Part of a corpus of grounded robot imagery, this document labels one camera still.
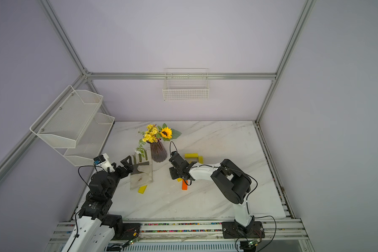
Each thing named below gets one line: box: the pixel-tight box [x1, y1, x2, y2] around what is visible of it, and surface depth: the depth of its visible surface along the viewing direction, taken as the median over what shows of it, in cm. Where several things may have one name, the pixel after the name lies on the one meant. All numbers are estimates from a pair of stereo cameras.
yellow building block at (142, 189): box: [137, 184, 148, 195], surface depth 88 cm
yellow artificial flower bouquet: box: [134, 122, 183, 163], surface depth 82 cm
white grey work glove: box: [129, 149, 154, 191], surface depth 93 cm
